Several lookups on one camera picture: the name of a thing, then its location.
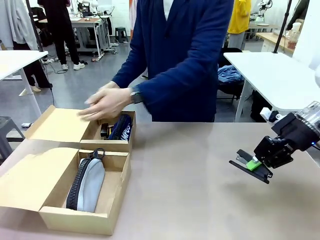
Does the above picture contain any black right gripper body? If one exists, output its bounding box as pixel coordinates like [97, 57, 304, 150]
[270, 112, 320, 152]

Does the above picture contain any black stapler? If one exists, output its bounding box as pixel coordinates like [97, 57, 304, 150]
[100, 122, 116, 140]
[228, 148, 274, 185]

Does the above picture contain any navy zipper pencil case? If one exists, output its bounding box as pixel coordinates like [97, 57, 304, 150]
[109, 114, 134, 142]

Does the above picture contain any gray CAMPUS pencil case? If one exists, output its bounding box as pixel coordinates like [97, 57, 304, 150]
[65, 147, 107, 214]

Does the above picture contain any person's left forearm navy sleeve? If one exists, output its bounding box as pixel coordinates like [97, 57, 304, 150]
[135, 57, 216, 117]

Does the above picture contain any person's right forearm navy sleeve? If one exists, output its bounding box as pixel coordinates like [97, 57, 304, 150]
[111, 46, 151, 89]

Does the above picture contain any open cardboard box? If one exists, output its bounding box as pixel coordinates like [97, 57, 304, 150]
[0, 146, 132, 237]

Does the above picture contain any person's left hand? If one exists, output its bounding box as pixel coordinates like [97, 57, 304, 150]
[77, 87, 133, 122]

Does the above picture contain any person's right hand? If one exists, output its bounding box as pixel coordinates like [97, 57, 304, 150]
[95, 80, 121, 92]

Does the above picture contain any large white table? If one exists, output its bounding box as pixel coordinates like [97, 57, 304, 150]
[222, 51, 320, 124]

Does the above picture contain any black chair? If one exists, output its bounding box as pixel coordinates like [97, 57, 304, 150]
[216, 47, 246, 101]

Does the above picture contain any blue cloth bundle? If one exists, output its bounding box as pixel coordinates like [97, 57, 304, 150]
[217, 64, 245, 85]

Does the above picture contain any clear plastic jar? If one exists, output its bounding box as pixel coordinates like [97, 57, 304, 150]
[286, 21, 304, 50]

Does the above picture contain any light wooden bench table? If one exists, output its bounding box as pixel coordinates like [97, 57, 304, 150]
[254, 30, 296, 55]

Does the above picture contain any thin black stand pole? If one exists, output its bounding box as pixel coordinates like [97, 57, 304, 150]
[273, 0, 294, 55]

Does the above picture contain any person in dark jacket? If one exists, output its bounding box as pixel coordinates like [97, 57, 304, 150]
[285, 0, 311, 31]

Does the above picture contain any person in yellow jacket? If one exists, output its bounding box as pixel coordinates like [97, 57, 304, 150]
[227, 0, 253, 51]

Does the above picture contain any person in navy coat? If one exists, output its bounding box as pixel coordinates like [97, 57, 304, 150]
[124, 0, 235, 124]

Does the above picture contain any dark wrist watch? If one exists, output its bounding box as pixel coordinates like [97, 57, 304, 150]
[129, 84, 146, 105]

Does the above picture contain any dark plastic stool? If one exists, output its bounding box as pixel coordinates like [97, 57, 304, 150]
[114, 26, 129, 44]

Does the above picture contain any orange hanging cloth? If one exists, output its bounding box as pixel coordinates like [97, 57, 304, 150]
[128, 0, 139, 31]

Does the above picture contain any white background robot equipment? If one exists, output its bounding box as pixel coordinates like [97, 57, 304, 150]
[74, 0, 101, 19]

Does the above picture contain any person in black clothes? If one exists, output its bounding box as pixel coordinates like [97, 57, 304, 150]
[37, 0, 86, 71]

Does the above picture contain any gray metal stool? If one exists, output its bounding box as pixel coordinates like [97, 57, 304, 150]
[0, 115, 26, 161]

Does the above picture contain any black tripod pole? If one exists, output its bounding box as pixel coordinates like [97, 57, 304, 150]
[24, 0, 45, 52]

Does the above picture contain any white table with leg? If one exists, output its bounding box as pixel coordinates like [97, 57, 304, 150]
[0, 49, 50, 119]

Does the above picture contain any person in gray hoodie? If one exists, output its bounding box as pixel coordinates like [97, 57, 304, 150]
[0, 0, 54, 93]

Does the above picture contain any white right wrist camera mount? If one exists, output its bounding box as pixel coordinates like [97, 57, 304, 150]
[259, 107, 285, 124]

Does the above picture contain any wooden top white frame table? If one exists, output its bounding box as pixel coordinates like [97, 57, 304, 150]
[70, 16, 112, 59]

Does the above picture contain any floor cable loop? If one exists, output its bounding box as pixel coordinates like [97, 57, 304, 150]
[46, 61, 70, 75]

